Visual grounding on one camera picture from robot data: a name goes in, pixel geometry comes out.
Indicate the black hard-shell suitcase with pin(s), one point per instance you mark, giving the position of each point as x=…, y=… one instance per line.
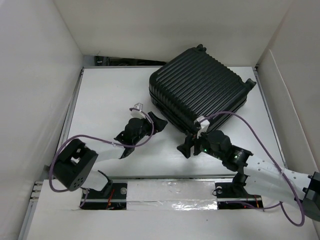
x=195, y=84

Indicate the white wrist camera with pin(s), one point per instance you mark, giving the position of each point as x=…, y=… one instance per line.
x=136, y=111
x=202, y=123

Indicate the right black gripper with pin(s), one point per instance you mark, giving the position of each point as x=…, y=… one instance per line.
x=185, y=148

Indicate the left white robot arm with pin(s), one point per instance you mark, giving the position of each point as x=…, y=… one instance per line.
x=73, y=164

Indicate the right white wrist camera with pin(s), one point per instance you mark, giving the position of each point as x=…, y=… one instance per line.
x=202, y=123

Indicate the aluminium rail with mounts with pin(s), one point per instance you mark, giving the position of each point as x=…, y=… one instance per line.
x=154, y=194

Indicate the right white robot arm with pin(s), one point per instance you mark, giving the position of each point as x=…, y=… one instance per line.
x=257, y=176

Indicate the dark equipment behind table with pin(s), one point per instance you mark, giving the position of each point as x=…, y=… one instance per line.
x=107, y=61

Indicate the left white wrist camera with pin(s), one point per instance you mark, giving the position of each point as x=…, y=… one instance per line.
x=136, y=111

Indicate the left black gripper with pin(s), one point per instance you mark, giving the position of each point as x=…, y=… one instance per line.
x=158, y=124

